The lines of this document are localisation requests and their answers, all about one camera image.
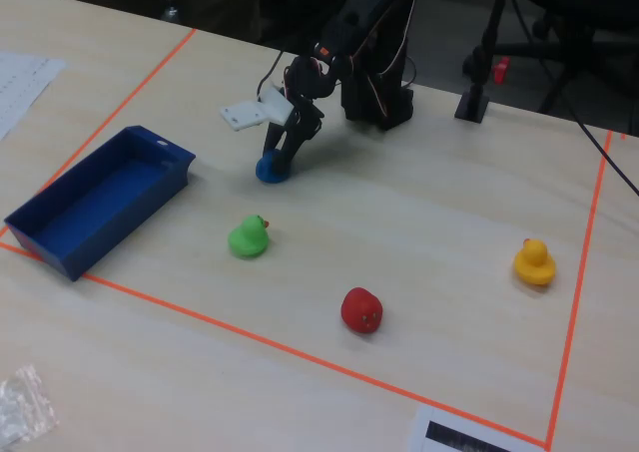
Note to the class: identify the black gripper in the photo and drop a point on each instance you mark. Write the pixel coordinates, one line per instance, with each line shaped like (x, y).
(299, 129)

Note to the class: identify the blue rubber duck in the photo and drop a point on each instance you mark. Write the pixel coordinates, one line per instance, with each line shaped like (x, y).
(269, 170)

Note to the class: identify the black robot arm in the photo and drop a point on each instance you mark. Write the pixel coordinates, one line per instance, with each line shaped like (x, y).
(377, 48)

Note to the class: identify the green rubber duck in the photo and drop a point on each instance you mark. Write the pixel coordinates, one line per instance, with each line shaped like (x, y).
(248, 237)

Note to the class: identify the red rubber duck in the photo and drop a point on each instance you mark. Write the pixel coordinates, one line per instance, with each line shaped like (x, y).
(362, 310)

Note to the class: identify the blue plastic box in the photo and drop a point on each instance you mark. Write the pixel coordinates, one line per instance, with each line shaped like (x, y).
(100, 200)

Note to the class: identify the yellow rubber duck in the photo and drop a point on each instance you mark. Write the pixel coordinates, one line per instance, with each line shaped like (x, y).
(535, 262)

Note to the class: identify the orange tape strip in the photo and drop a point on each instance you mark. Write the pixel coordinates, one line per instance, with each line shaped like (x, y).
(581, 272)
(279, 347)
(125, 95)

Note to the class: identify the black stand with base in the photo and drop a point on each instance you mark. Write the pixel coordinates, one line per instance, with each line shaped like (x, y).
(472, 104)

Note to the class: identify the red clamp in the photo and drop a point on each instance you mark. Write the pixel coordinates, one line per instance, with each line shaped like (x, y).
(501, 70)

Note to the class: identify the white printed paper sheet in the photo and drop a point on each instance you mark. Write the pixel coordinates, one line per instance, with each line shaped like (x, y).
(20, 90)

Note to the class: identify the black office chair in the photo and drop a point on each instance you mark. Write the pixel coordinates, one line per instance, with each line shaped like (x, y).
(574, 18)

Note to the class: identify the paper sheet with dark picture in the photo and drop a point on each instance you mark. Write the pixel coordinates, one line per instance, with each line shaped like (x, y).
(449, 429)

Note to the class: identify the clear plastic bag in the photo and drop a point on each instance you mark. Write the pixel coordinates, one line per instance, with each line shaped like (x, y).
(22, 412)

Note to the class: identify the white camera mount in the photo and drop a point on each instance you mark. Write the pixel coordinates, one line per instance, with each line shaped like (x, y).
(259, 109)

